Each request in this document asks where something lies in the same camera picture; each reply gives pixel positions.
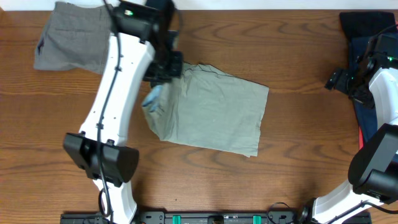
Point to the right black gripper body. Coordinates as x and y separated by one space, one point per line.
337 79

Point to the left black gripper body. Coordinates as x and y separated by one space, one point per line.
163 70

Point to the khaki green shorts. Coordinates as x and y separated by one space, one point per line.
208 108

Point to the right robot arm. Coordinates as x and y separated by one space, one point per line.
372 175

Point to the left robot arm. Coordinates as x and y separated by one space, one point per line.
141 49

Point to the navy blue folded garment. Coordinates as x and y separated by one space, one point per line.
366 117

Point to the red folded garment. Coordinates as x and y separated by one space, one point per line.
360 139

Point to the black folded garment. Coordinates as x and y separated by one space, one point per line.
367 23

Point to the folded grey shorts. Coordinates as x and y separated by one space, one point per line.
74 37

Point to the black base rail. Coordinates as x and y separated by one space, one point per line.
205 218

